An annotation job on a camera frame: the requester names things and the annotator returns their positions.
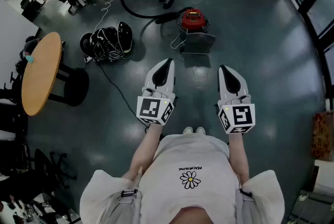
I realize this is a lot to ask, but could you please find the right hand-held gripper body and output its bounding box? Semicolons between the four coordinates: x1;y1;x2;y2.
217;93;256;135

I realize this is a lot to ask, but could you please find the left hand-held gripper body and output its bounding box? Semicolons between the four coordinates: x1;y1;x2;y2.
136;84;176;126

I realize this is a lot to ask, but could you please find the grey textured fabric piece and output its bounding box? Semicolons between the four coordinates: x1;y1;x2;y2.
179;31;217;56

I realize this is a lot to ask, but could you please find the red vacuum cleaner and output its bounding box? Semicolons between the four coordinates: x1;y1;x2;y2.
178;8;210;34

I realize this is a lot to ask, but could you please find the person's left forearm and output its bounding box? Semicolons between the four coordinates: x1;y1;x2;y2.
127;123;165;179

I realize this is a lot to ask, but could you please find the person's right forearm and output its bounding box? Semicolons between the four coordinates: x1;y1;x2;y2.
228;132;250;183

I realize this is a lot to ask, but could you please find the person's white t-shirt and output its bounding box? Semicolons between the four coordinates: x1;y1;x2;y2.
79;134;285;224

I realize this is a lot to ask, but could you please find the black table base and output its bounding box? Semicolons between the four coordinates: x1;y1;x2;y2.
48;62;90;108

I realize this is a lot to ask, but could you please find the brown patterned box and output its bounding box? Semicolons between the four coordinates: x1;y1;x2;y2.
311;111;334;162

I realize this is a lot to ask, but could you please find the round wooden table top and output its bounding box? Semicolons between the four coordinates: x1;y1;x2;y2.
21;31;63;117

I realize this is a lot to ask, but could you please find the black floor cable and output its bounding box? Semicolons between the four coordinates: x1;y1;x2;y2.
97;61;151;129

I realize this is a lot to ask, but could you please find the white vacuum power cord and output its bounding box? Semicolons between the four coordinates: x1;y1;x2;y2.
170;31;188;52

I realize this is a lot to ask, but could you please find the black rounded backpack with cables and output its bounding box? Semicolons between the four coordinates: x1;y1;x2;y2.
79;21;134;62

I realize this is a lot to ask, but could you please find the black vacuum hose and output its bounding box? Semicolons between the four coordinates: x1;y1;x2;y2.
120;0;181;24

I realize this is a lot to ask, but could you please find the thin white cable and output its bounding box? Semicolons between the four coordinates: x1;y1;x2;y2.
93;0;126;32

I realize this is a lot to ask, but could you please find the black window frame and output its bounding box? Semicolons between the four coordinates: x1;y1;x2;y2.
281;0;334;112

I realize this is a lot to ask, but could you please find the grey shoulder strap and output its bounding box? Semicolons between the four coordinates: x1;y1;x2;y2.
234;187;256;224
118;188;144;224

